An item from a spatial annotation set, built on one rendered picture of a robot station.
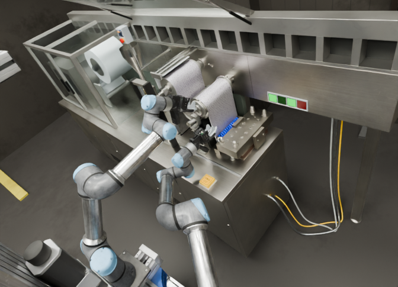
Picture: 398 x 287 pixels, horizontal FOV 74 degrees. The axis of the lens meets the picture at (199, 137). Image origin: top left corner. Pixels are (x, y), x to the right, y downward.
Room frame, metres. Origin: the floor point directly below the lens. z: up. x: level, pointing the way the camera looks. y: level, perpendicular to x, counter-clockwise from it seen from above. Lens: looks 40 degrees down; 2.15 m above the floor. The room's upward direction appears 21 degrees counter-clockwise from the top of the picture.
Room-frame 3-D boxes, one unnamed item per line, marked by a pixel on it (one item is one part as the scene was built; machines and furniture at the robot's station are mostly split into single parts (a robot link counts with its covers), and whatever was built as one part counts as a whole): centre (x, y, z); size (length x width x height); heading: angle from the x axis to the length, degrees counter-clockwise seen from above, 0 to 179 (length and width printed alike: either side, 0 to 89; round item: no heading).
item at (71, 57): (2.65, 0.76, 1.25); 1.19 x 0.57 x 0.70; 33
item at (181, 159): (1.12, 0.13, 1.11); 0.11 x 0.08 x 0.09; 123
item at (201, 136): (1.21, 0.00, 1.12); 0.12 x 0.08 x 0.09; 123
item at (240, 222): (2.14, 0.41, 0.43); 2.52 x 0.64 x 0.86; 33
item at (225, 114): (1.34, -0.20, 1.11); 0.23 x 0.01 x 0.18; 123
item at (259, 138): (1.20, -0.36, 0.97); 0.10 x 0.03 x 0.11; 123
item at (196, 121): (1.33, -0.01, 1.05); 0.06 x 0.05 x 0.31; 123
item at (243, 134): (1.26, -0.30, 1.00); 0.40 x 0.16 x 0.06; 123
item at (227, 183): (2.13, 0.43, 0.88); 2.52 x 0.66 x 0.04; 33
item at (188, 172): (1.13, 0.15, 1.01); 0.11 x 0.08 x 0.11; 86
